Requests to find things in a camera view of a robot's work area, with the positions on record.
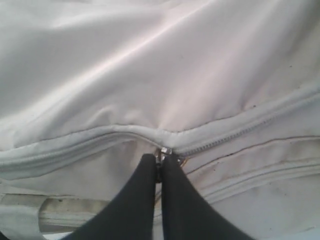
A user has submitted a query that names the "cream fabric duffel bag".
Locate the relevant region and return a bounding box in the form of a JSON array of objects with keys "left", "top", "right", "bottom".
[{"left": 0, "top": 0, "right": 320, "bottom": 240}]

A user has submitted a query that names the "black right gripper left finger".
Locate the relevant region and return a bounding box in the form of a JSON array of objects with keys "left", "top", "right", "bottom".
[{"left": 66, "top": 154, "right": 157, "bottom": 240}]

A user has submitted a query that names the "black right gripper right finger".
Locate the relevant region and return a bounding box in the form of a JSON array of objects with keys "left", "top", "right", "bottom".
[{"left": 161, "top": 155, "right": 252, "bottom": 240}]

